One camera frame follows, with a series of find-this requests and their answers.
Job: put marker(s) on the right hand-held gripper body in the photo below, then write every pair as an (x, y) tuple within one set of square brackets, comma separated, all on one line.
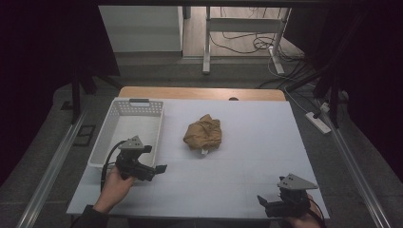
[(291, 202)]

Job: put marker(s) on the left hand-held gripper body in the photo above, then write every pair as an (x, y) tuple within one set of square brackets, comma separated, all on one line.
[(133, 164)]

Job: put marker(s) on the white perforated plastic basket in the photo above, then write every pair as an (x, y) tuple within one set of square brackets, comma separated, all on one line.
[(139, 109)]

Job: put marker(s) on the brown cloth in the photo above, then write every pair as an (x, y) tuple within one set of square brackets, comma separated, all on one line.
[(202, 133)]

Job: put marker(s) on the person's right hand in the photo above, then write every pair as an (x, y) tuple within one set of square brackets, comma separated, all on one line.
[(304, 221)]

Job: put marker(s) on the person's left hand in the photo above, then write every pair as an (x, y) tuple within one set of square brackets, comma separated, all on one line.
[(115, 190)]

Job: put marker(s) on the white table cover board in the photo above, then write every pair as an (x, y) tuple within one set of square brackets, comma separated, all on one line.
[(247, 152)]

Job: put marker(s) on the white power strip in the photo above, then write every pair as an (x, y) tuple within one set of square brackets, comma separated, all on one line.
[(318, 123)]

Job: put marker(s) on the wooden table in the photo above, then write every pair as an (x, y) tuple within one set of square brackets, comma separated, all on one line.
[(190, 93)]

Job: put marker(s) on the white cabinet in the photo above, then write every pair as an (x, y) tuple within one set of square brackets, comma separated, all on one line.
[(142, 28)]

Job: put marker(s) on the black curtain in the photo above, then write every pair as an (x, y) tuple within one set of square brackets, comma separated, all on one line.
[(38, 47), (374, 63)]

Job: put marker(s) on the black floor frame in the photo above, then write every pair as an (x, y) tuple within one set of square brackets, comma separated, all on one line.
[(85, 135)]

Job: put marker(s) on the aluminium rail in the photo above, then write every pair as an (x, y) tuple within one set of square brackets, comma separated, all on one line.
[(355, 171), (50, 172)]

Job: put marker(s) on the white desk frame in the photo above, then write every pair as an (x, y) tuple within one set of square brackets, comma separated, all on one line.
[(244, 24)]

